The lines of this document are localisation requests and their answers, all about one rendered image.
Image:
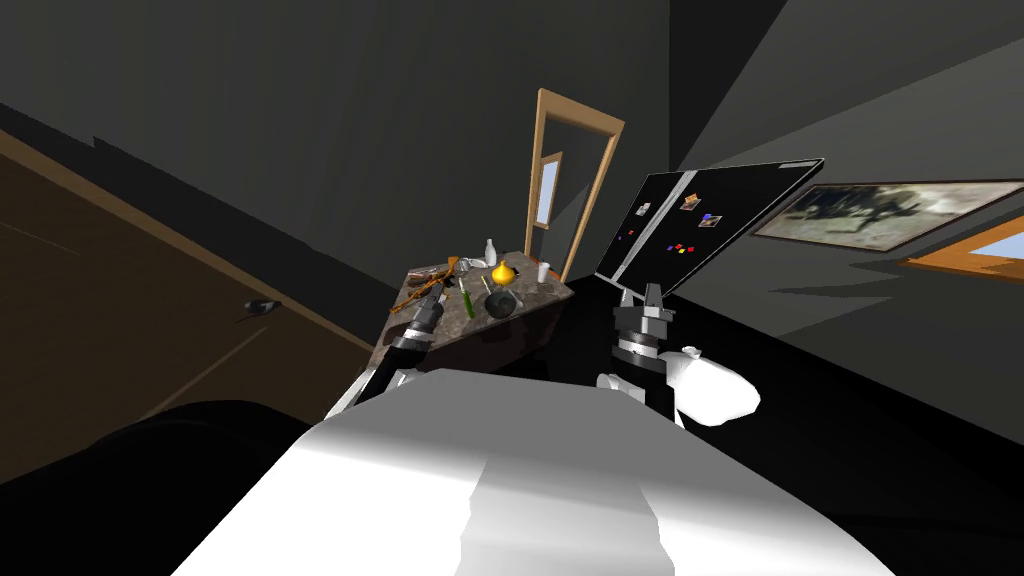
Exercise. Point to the black fridge with magnets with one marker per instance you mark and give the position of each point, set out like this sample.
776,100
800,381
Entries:
720,232

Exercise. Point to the brown wooden door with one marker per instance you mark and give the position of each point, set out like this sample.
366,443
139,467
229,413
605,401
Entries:
120,320

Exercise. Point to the yellow onion-shaped vase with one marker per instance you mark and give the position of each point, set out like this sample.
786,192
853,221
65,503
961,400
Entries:
502,274

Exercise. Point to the green bottle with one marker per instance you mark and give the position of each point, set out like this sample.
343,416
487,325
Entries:
467,299

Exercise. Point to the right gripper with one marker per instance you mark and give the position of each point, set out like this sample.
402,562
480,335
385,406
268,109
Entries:
642,324

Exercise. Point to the white cup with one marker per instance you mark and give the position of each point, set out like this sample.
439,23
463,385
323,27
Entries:
544,272

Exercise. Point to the wooden framed window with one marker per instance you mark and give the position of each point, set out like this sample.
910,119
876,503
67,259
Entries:
548,190
980,250

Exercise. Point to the white bottle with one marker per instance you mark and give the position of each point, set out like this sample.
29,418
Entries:
490,254

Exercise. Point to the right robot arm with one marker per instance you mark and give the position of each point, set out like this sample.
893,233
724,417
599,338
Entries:
712,388

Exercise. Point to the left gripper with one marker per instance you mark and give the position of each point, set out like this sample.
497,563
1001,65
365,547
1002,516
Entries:
431,308

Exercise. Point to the framed dark landscape painting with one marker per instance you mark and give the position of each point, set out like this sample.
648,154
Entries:
888,212

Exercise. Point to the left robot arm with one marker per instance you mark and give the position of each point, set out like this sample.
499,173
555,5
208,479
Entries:
404,346

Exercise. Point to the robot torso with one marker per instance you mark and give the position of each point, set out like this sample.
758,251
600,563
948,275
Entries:
520,480

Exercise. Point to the brown marble-top table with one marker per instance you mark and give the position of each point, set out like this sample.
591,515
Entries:
538,293

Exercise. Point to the black pan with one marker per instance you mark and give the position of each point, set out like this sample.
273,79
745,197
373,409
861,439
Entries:
501,305

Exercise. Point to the orange-brown wooden stick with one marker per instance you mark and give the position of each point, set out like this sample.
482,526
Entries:
422,290

